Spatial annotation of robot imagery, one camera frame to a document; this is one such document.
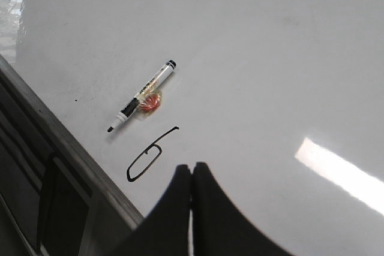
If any white whiteboard with metal frame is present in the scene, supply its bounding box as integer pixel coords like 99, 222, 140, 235
1, 0, 383, 255

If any grey base unit with slots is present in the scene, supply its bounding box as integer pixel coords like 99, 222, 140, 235
1, 59, 143, 255

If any black white whiteboard marker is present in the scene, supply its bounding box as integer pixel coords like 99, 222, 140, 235
107, 60, 177, 133

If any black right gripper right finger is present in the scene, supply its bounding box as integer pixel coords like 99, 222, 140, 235
191, 162, 290, 255

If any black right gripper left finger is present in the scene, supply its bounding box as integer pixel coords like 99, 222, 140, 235
112, 164, 191, 255

